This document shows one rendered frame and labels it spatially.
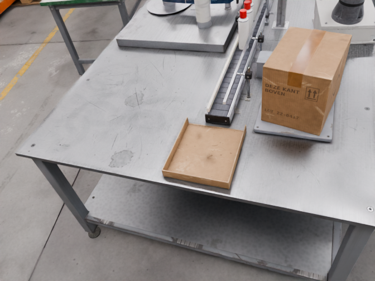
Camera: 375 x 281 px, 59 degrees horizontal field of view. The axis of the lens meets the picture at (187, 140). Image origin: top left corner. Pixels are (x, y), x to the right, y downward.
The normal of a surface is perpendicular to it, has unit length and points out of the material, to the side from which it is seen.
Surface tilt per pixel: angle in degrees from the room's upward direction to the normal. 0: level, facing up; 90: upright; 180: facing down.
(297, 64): 0
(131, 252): 0
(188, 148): 0
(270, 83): 90
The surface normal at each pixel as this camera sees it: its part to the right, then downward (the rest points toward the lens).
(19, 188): -0.14, -0.68
